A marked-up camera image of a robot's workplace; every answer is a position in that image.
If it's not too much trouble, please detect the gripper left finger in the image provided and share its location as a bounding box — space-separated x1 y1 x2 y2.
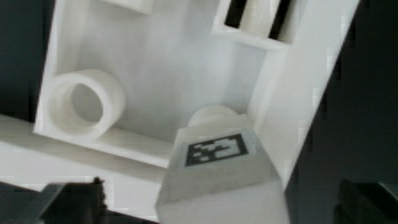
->
0 178 106 224

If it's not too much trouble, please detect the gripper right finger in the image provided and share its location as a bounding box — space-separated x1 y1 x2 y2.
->
333 179 398 224

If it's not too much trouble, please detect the white chair leg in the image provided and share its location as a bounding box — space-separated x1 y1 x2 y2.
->
154 105 289 224

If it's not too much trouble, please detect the white chair seat block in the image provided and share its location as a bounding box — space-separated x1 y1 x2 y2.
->
31 0 362 189

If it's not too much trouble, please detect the white front rail barrier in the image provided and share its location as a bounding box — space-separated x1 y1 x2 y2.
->
0 114 163 221

